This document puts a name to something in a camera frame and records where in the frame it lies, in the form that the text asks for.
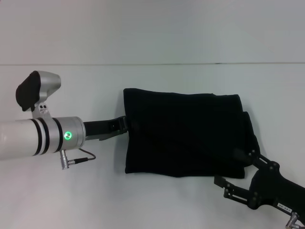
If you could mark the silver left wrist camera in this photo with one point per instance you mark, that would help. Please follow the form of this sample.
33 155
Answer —
38 93

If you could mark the black shirt with FREE print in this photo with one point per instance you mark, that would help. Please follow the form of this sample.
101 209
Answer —
186 133

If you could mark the left robot arm silver white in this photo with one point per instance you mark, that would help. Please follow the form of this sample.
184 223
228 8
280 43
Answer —
35 138

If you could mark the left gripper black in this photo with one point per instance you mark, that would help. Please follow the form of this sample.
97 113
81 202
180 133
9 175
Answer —
102 128

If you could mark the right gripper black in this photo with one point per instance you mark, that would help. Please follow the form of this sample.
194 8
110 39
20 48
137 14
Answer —
278 188

